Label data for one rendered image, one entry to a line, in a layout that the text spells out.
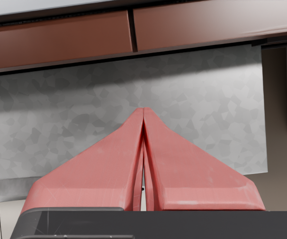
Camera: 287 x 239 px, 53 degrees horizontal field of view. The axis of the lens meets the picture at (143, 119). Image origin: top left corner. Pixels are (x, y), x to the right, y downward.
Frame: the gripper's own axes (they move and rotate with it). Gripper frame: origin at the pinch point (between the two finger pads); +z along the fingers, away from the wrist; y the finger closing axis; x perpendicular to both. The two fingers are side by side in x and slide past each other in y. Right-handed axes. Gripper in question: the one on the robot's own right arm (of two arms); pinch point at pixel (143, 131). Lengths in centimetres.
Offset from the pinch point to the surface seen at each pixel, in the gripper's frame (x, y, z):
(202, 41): 2.6, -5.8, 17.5
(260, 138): 20.8, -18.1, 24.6
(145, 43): 2.8, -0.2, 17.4
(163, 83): 13.3, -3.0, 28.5
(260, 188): 84, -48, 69
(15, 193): 29.1, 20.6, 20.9
